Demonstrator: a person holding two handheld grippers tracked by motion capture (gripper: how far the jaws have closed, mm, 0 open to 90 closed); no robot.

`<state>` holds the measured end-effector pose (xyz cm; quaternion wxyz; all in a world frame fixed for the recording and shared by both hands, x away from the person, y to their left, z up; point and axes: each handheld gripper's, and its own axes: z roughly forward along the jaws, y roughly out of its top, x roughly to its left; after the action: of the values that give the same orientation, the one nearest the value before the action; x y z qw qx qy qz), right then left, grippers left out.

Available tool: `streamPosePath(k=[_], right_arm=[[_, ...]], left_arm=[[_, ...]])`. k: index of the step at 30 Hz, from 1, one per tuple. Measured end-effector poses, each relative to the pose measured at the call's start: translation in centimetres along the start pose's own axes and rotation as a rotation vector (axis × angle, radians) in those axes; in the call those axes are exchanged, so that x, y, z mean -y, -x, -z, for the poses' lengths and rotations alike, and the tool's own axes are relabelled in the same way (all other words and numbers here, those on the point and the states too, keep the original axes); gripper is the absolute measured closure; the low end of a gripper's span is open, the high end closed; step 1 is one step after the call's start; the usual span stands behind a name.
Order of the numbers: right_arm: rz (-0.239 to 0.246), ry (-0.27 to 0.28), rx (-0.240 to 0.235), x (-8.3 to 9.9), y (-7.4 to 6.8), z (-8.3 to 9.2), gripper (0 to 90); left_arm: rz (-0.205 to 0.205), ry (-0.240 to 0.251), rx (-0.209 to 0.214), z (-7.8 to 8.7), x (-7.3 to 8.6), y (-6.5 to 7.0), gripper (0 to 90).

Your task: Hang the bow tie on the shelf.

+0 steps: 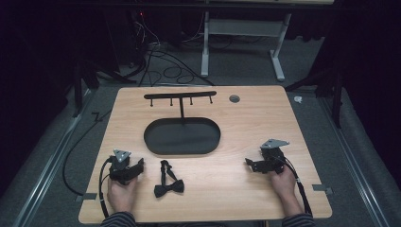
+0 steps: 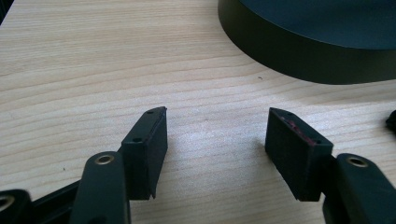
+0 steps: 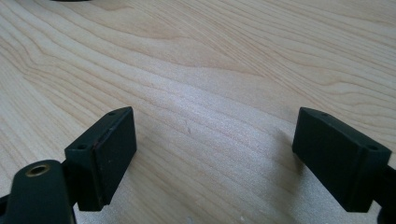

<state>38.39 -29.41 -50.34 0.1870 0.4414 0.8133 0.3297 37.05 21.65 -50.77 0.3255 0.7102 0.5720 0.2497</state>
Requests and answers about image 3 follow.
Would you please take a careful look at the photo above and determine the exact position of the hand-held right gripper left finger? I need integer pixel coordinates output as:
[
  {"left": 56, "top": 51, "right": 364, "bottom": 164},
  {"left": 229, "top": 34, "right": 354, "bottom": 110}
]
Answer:
[{"left": 64, "top": 105, "right": 138, "bottom": 212}]

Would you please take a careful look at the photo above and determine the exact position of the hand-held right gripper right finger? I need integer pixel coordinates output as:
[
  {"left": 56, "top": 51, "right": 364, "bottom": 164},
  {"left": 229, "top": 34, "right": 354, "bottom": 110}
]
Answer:
[{"left": 291, "top": 106, "right": 393, "bottom": 214}]

